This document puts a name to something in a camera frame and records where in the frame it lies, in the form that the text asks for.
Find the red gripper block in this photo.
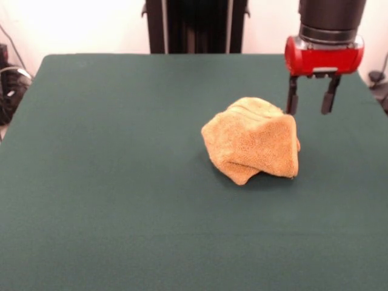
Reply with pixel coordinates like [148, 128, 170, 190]
[284, 35, 365, 115]

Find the black equipment pile with cables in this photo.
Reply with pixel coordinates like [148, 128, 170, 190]
[0, 44, 33, 125]

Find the dark green table cloth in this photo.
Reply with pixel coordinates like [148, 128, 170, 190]
[0, 53, 388, 291]

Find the tan terry cloth towel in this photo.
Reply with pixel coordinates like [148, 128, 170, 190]
[201, 96, 301, 186]

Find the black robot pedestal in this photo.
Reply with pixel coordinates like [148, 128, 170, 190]
[141, 0, 251, 55]

